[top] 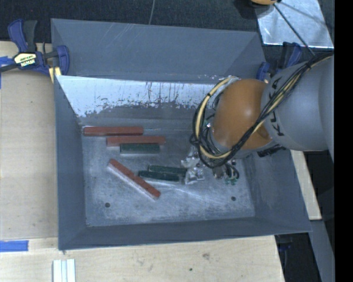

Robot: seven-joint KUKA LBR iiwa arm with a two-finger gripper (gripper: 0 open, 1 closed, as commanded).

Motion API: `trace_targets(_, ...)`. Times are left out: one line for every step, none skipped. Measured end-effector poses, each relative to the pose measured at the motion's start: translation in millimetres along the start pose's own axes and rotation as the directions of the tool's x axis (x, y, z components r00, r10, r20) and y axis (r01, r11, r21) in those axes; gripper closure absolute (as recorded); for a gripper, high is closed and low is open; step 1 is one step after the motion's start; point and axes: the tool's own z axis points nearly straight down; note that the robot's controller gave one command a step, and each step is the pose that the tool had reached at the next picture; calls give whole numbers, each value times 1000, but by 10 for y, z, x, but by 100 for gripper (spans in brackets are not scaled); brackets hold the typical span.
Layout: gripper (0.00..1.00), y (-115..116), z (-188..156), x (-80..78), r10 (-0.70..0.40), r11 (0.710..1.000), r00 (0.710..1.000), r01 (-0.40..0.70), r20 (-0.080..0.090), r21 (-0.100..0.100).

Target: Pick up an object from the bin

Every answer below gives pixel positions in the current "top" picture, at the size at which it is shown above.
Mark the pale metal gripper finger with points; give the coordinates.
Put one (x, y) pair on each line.
(191, 159)
(194, 177)

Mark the dark green flat block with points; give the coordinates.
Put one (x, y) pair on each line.
(139, 148)
(159, 176)
(166, 169)

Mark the grey metal bin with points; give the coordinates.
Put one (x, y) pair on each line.
(153, 213)

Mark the red-brown flat block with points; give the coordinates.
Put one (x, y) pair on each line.
(135, 140)
(133, 179)
(113, 131)

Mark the pale wood flat board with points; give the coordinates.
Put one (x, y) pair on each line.
(28, 157)

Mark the black cylinder on white bracket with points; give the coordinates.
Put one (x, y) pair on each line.
(234, 169)

